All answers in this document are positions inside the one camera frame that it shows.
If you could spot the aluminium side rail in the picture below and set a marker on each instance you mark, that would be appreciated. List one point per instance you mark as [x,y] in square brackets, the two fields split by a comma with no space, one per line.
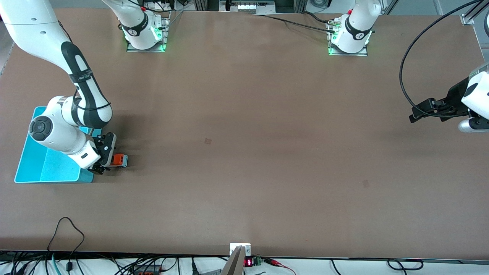
[4,57]

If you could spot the grey metal mount beam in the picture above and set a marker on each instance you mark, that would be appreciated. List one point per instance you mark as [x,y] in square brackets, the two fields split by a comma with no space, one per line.
[235,263]

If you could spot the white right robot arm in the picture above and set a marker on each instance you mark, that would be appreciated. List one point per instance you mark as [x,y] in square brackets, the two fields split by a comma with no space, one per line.
[34,30]

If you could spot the aluminium frame post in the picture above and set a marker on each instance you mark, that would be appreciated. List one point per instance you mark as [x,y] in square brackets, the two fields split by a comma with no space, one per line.
[387,5]

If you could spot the metal equipment rack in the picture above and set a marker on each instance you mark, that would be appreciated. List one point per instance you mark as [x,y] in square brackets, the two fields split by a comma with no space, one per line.
[206,4]

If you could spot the red LED display module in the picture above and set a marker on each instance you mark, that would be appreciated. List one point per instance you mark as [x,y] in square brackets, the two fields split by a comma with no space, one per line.
[249,262]

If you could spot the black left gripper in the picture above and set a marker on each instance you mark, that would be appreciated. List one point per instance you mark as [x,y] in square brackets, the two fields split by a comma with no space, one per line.
[455,95]

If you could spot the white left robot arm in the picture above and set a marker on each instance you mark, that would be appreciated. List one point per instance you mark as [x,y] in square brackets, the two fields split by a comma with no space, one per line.
[355,26]

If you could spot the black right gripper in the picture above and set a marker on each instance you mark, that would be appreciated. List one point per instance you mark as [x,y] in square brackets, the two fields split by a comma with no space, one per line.
[107,143]

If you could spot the grey power strip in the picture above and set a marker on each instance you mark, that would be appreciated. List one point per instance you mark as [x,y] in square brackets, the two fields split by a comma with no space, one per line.
[147,270]

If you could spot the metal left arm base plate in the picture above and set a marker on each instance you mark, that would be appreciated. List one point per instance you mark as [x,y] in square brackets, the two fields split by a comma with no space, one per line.
[347,54]

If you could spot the orange toy bus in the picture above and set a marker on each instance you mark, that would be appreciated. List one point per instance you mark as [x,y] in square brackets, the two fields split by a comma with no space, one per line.
[119,160]

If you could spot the blue plastic box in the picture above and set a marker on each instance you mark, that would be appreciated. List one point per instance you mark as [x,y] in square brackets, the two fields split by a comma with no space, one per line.
[57,168]

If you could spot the white bracket plate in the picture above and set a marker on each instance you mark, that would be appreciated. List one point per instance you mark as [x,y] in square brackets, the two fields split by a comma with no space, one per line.
[233,246]

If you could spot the red clip lead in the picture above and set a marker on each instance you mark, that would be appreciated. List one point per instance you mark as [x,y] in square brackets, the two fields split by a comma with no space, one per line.
[273,262]

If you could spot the white lit device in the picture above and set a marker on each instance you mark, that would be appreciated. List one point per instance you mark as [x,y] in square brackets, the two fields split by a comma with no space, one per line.
[252,7]

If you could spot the aluminium corner bracket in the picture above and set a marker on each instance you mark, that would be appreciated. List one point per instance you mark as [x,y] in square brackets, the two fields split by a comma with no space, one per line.
[468,19]

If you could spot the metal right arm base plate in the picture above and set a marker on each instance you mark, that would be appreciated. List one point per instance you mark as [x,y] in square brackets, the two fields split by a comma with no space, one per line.
[166,26]

